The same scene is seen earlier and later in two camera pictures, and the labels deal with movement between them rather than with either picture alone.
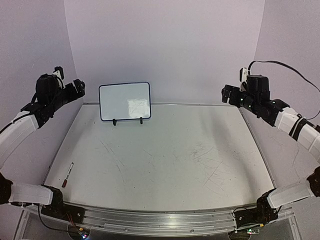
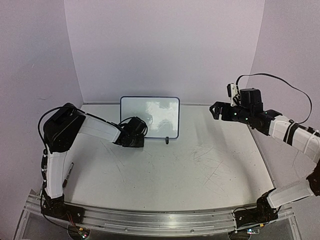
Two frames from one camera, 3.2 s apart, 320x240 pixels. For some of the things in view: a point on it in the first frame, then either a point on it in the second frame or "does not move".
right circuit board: x=252 y=231 does not move
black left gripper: x=80 y=89 -> x=140 y=145
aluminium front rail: x=163 y=221 does not move
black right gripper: x=225 y=92 -> x=217 y=105
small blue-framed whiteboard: x=124 y=101 -> x=161 y=114
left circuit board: x=84 y=233 does not move
